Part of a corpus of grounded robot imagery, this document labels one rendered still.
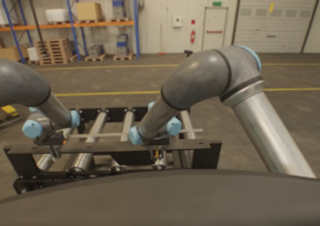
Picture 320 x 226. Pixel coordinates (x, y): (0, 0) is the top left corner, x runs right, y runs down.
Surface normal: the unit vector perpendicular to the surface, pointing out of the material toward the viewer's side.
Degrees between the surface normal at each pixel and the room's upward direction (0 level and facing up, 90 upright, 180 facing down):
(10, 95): 108
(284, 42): 90
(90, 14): 90
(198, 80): 75
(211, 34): 90
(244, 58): 41
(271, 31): 90
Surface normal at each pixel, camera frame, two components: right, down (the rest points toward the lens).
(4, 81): 0.67, 0.09
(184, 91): -0.33, 0.49
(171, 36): 0.04, 0.48
